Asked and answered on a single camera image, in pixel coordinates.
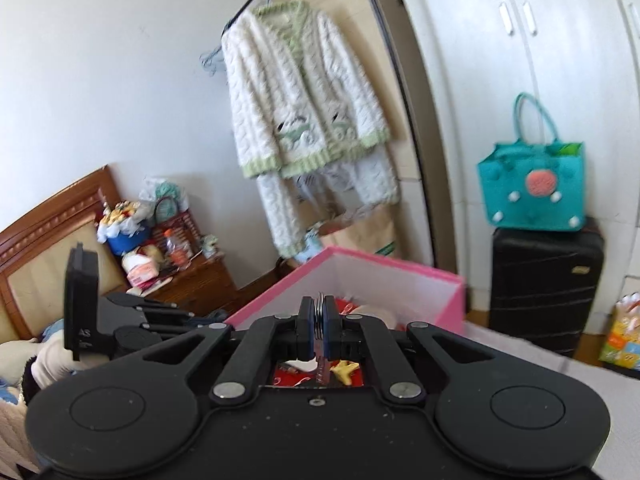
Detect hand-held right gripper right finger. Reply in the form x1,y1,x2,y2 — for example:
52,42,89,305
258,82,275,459
322,294,501,406

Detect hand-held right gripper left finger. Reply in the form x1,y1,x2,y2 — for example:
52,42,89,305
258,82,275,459
125,296,317,408

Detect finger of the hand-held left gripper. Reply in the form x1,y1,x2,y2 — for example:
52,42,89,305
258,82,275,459
140,321,208,335
106,294,196,319

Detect silver key bunch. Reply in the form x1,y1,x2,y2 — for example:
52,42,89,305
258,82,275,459
314,292,332,387

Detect yellow hair clip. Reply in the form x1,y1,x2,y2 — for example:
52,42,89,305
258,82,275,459
331,360,360,385

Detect pink storage box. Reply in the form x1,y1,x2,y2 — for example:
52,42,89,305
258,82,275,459
224,246,467,333

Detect pink white tissue pack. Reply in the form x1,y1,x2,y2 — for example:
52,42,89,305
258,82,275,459
125,255,161,288

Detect wooden nightstand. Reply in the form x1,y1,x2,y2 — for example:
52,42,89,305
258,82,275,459
127,252,241,318

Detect wooden bed headboard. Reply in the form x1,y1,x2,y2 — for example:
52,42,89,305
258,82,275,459
0,164,131,341

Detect plastic bottle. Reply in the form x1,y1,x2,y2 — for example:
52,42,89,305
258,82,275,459
165,230,190,267

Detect beige bedding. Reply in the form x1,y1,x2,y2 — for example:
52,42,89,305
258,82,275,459
0,310,116,480

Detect woven basket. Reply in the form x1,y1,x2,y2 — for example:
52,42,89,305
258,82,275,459
152,197,201,256

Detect brown paper bag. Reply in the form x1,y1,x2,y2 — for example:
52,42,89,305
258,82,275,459
312,205,401,261

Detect fluffy white pants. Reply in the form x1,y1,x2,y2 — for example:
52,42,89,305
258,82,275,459
255,152,401,258

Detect black suitcase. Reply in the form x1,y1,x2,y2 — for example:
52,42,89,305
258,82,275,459
488,217,606,358

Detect grey printed tablecloth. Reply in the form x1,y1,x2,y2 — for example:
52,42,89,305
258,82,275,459
465,322,640,480

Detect fluffy white green jacket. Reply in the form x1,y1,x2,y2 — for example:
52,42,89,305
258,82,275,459
220,0,392,181

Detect teal tote bag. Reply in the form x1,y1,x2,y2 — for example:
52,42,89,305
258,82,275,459
476,91,587,233

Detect colourful printed bag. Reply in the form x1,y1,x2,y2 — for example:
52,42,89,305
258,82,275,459
598,292,640,372

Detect white wardrobe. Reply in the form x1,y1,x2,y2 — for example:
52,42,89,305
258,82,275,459
385,0,640,346

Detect wire hangers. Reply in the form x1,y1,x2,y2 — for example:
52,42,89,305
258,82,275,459
199,42,228,78

